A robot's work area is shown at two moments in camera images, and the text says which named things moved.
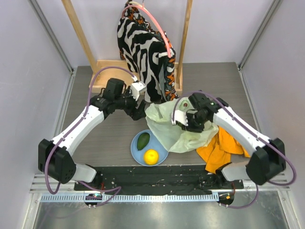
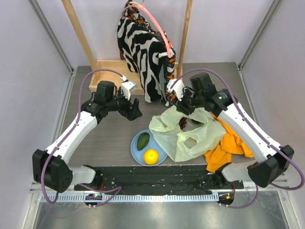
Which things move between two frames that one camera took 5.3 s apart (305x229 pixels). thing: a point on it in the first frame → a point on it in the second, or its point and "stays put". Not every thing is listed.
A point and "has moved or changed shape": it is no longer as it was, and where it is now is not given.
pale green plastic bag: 159,116 has moved or changed shape
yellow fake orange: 151,157 stays put
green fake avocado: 143,140 stays put
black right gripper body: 192,122 → 182,107
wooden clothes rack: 103,70 stays put
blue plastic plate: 153,143 stays put
